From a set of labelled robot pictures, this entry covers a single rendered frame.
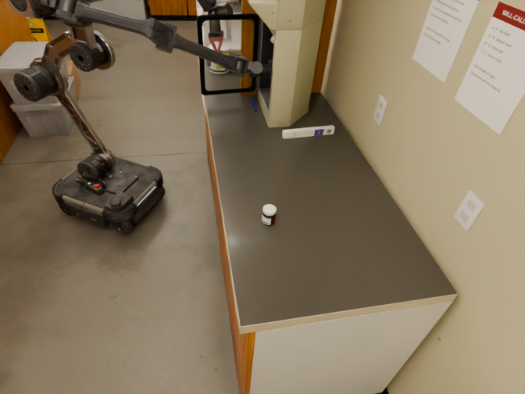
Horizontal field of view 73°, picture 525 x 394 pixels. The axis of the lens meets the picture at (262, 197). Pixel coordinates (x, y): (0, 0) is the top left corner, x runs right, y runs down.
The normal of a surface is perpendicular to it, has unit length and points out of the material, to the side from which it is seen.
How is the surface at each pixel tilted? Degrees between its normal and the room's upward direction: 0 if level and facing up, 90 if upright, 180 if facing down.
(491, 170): 90
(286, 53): 90
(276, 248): 0
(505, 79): 90
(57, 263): 0
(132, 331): 0
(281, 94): 90
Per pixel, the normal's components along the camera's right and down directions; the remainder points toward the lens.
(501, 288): -0.98, 0.08
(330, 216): 0.06, -0.74
